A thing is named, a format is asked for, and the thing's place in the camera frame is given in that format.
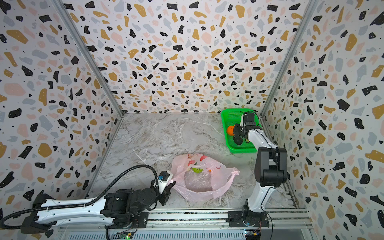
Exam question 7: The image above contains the orange tangerine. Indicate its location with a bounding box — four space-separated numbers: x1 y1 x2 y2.
227 126 234 136

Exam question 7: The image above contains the dark avocado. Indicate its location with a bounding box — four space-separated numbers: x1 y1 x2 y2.
233 136 244 146

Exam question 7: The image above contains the pink plastic bag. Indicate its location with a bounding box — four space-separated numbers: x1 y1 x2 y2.
171 154 240 202

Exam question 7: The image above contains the green lime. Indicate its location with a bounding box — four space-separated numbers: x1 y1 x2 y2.
192 168 204 174

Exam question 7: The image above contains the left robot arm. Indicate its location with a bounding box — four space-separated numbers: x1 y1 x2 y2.
21 180 176 234

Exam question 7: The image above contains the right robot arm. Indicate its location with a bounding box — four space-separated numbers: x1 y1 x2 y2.
233 112 288 226

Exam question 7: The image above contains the green plastic basket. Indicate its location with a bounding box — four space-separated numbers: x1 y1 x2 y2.
221 109 262 154

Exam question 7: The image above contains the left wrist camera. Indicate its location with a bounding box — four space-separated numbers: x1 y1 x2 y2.
158 171 173 195

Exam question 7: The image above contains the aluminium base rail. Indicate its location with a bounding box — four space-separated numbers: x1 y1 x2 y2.
56 209 317 240

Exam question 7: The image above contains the black corrugated cable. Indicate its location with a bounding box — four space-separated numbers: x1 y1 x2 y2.
0 164 159 230

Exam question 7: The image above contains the right corner aluminium post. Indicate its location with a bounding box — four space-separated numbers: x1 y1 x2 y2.
260 0 320 118

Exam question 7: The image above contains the corner aluminium post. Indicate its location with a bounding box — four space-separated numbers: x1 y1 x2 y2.
260 0 320 118
50 0 124 118

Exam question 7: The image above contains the left corner aluminium post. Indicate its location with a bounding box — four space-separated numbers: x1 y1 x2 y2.
50 0 124 118

